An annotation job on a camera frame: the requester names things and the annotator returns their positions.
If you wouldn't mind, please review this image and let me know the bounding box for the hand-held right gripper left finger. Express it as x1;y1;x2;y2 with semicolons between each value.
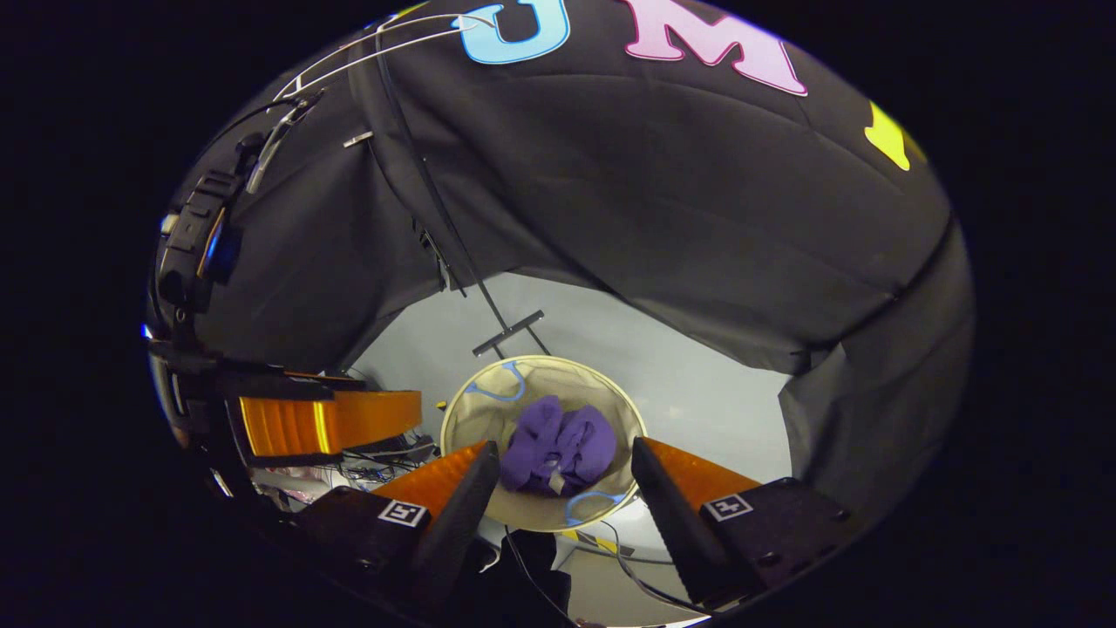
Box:
292;439;502;611

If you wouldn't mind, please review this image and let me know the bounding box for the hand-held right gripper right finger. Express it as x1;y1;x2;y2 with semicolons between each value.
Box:
629;435;853;611

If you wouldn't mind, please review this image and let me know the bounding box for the beige round laundry hamper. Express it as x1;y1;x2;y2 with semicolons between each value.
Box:
439;355;649;533

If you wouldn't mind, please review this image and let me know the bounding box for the purple ribbed knit garment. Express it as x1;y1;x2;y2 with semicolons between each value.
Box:
499;395;618;498

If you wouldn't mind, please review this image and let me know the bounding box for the black clothes rack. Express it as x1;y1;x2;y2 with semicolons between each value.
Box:
373;26;550;358

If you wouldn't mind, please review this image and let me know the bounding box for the white clothes hanger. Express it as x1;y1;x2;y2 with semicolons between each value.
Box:
272;10;498;101

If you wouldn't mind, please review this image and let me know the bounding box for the yellow floor tape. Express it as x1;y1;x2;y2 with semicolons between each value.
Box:
562;528;633;556

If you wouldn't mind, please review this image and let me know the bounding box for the dark cloth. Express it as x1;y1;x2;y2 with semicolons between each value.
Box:
471;528;572;625

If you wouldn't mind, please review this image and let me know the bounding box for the black backdrop cloth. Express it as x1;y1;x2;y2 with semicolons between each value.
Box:
174;0;976;524

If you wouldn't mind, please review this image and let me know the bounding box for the tangle of cables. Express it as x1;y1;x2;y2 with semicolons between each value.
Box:
336;434;437;486

